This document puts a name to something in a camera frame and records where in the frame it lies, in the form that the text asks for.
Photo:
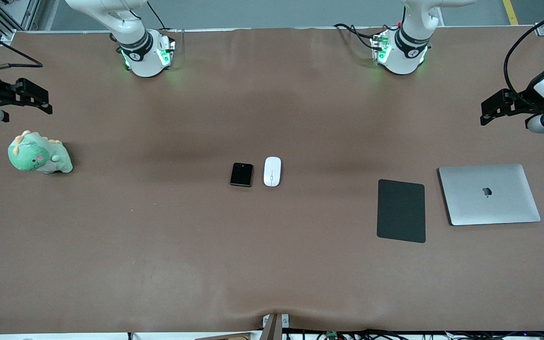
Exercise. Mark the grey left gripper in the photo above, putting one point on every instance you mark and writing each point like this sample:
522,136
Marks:
530,98

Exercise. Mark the black flip phone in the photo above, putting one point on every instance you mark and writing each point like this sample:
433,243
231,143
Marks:
241,175

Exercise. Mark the white computer mouse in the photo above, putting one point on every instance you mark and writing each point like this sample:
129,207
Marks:
272,172

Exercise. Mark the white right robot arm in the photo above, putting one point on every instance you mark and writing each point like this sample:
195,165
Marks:
147,66

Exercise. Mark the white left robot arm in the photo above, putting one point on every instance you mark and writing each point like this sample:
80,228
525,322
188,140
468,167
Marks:
402,63

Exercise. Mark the black mouse pad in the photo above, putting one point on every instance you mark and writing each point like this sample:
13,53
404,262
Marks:
402,212

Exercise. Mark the green dinosaur plush toy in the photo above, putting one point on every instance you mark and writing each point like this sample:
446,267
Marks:
36,156

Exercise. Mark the silver closed laptop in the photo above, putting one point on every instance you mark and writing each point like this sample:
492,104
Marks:
489,208

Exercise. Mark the brown table cover mat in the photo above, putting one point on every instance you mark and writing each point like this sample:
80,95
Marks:
158,236

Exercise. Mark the aluminium frame with dark struts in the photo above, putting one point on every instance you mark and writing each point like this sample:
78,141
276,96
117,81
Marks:
21,14

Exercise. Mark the metal and wood mount bracket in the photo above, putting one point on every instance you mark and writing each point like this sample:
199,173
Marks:
272,328

